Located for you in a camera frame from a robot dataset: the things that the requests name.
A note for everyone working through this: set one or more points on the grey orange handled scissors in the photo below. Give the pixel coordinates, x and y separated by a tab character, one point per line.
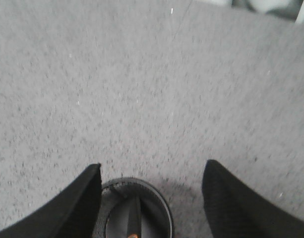
134	229

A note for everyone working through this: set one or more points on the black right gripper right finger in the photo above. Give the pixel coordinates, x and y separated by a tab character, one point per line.
233	210

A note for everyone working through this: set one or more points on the black mesh metal bucket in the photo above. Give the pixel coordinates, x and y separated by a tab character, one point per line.
156	216

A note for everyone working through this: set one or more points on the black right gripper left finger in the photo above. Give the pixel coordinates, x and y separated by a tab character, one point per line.
71	214

